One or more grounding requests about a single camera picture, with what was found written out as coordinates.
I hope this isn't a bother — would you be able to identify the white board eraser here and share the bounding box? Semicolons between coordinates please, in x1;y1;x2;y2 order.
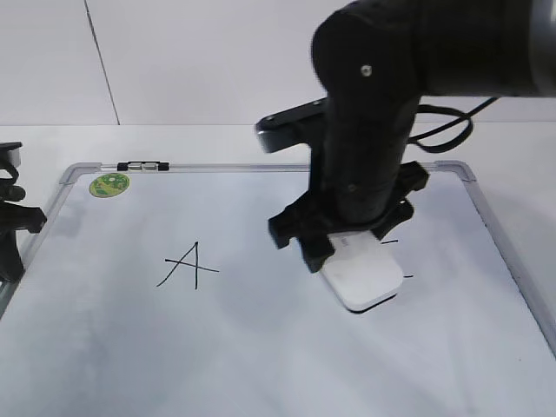
321;231;403;314

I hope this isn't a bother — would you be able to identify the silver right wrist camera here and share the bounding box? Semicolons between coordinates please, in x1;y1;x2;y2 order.
255;98;328;153

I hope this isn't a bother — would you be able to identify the round green sticker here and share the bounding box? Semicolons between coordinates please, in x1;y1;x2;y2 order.
89;173;130;198

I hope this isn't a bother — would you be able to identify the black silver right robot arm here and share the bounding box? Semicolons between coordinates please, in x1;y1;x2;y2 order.
256;1;555;272

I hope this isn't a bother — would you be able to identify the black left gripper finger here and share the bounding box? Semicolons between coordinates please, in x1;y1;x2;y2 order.
0;234;24;281

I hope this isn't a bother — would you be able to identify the white board with grey frame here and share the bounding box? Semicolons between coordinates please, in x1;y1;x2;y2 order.
1;162;555;416

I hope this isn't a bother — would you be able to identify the black silver board hanger clip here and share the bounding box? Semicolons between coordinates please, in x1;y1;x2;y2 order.
116;162;170;172

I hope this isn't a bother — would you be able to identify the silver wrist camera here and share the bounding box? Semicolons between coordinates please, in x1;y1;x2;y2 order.
0;142;23;168
255;98;328;153

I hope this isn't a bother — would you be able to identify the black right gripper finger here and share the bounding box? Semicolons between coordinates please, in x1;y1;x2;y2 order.
299;234;335;273

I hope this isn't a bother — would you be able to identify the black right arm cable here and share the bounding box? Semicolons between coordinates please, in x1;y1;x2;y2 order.
407;96;500;154

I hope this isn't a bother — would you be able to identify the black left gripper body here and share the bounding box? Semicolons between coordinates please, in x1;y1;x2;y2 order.
1;171;47;234

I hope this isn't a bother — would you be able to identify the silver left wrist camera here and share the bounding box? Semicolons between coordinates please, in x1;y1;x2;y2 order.
0;142;23;168

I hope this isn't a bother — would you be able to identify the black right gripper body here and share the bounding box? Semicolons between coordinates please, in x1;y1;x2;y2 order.
268;109;428;248

